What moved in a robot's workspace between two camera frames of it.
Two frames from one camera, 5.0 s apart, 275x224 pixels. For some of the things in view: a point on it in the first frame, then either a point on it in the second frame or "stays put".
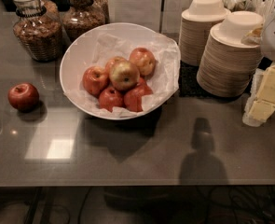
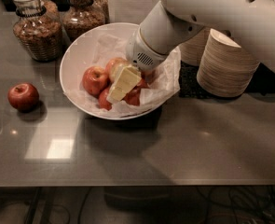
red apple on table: (23, 97) stays put
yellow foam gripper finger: (268, 91) -> (128, 76)
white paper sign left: (140, 5) stays put
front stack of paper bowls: (226, 67) stays put
